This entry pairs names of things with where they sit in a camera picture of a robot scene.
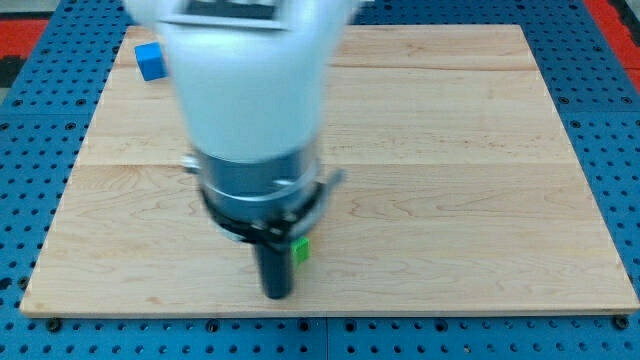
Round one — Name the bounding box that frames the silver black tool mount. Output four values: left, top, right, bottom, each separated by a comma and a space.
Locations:
182, 142, 345, 244

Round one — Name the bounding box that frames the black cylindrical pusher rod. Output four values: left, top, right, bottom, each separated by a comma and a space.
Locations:
254, 244, 294, 300

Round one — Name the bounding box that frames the green star block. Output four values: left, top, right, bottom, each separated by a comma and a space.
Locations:
291, 237, 311, 267

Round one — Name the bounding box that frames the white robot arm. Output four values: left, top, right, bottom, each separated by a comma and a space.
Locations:
124, 0, 359, 299

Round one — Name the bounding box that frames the blue cube block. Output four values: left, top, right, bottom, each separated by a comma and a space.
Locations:
134, 42, 167, 81

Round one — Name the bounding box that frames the wooden board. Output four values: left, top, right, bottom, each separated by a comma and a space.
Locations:
20, 25, 639, 319

